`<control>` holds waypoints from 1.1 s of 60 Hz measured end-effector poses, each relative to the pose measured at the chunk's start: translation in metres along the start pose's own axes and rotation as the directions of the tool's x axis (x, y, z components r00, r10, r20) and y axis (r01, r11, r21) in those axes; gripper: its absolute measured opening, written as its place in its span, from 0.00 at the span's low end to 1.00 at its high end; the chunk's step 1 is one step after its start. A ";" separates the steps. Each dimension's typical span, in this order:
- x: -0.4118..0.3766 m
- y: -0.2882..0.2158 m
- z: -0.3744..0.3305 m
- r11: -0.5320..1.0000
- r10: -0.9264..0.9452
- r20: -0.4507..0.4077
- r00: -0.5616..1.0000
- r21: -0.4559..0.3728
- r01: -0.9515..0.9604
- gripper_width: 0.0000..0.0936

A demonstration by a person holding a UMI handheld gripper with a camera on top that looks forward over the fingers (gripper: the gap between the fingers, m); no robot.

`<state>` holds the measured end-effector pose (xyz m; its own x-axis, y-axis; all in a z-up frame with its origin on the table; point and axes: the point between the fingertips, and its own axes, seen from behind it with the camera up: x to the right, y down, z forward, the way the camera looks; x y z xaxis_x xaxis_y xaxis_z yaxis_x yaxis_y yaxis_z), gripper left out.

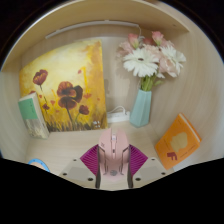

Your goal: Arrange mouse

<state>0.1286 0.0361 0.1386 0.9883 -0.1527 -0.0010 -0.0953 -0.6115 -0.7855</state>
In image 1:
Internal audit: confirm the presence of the green and beige book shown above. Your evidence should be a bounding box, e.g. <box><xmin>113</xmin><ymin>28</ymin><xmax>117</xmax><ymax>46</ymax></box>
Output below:
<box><xmin>17</xmin><ymin>92</ymin><xmax>50</xmax><ymax>140</ymax></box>

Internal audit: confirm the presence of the teal faceted vase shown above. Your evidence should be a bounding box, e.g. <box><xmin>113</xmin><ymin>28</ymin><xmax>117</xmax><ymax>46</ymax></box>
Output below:
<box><xmin>129</xmin><ymin>88</ymin><xmax>153</xmax><ymax>128</ymax></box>

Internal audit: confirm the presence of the yellow poppy canvas painting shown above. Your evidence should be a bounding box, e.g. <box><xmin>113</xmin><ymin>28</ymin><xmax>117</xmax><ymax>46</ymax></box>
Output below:
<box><xmin>18</xmin><ymin>39</ymin><xmax>109</xmax><ymax>133</ymax></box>

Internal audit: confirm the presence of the white power strip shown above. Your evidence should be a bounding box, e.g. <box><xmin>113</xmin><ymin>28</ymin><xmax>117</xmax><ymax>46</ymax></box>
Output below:
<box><xmin>106</xmin><ymin>111</ymin><xmax>131</xmax><ymax>124</ymax></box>

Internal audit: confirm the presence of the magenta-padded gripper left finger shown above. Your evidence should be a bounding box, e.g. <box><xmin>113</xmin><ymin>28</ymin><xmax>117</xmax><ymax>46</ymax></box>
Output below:
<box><xmin>59</xmin><ymin>143</ymin><xmax>101</xmax><ymax>190</ymax></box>

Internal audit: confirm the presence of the round blue-rimmed cartoon mouse pad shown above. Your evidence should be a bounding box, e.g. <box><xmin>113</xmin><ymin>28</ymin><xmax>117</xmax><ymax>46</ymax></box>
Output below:
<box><xmin>27</xmin><ymin>158</ymin><xmax>51</xmax><ymax>173</ymax></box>

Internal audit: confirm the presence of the pink and white flower bouquet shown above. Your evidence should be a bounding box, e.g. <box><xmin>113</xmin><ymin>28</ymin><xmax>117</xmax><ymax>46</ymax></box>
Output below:
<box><xmin>116</xmin><ymin>30</ymin><xmax>187</xmax><ymax>92</ymax></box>

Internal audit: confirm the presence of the pink computer mouse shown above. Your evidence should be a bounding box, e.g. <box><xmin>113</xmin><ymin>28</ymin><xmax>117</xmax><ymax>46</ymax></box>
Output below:
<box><xmin>97</xmin><ymin>128</ymin><xmax>131</xmax><ymax>185</ymax></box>

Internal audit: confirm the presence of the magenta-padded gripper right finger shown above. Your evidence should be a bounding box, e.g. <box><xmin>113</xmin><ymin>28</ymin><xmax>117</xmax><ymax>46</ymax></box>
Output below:
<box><xmin>127</xmin><ymin>144</ymin><xmax>169</xmax><ymax>189</ymax></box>

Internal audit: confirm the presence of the white power cable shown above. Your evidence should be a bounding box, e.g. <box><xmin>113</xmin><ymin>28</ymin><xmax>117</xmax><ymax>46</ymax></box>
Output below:
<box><xmin>107</xmin><ymin>105</ymin><xmax>127</xmax><ymax>116</ymax></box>

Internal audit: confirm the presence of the orange book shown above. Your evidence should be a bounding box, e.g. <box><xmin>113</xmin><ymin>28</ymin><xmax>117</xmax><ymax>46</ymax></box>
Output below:
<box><xmin>154</xmin><ymin>113</ymin><xmax>202</xmax><ymax>171</ymax></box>

